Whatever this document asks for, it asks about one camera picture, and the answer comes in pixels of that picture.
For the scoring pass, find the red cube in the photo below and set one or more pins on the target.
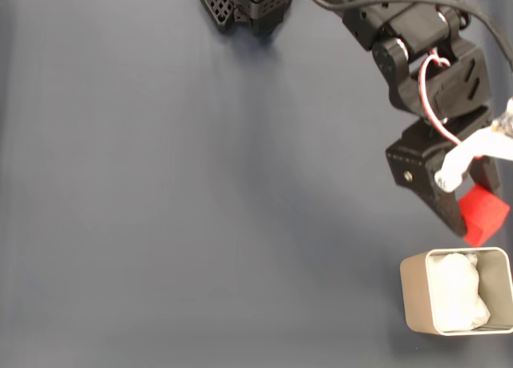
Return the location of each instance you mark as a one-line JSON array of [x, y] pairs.
[[483, 215]]

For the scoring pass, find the beige open box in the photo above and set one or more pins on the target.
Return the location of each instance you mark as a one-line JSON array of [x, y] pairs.
[[414, 296]]

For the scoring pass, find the white crumpled tissue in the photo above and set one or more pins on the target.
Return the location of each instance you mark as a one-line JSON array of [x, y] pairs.
[[455, 292]]

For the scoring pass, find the blue-grey table mat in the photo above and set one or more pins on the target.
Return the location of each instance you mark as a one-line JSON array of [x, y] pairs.
[[200, 203]]

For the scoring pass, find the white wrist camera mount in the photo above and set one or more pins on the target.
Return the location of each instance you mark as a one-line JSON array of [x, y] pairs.
[[455, 165]]

